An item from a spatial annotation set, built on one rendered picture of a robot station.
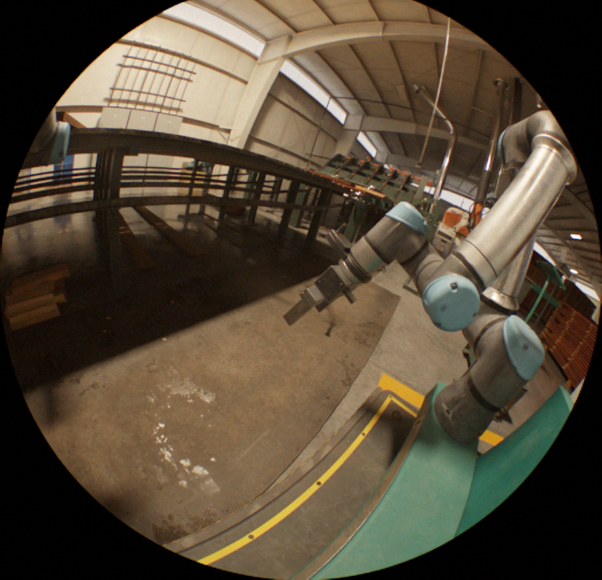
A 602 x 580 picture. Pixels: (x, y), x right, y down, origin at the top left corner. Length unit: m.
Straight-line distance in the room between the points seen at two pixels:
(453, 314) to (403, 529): 0.30
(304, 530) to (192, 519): 0.38
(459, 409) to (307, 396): 0.62
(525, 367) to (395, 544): 0.32
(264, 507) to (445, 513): 0.28
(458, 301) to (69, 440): 1.02
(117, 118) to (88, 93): 1.45
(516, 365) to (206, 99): 8.26
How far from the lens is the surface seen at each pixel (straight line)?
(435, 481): 0.41
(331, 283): 0.39
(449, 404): 0.48
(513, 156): 0.54
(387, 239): 0.39
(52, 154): 0.44
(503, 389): 0.44
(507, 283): 0.50
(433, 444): 0.44
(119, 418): 0.85
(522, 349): 0.41
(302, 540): 0.44
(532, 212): 0.34
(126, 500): 0.78
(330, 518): 0.45
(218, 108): 8.38
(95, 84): 7.37
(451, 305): 0.28
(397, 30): 7.61
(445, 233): 6.00
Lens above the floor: 0.74
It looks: 25 degrees down
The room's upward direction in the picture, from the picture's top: 18 degrees clockwise
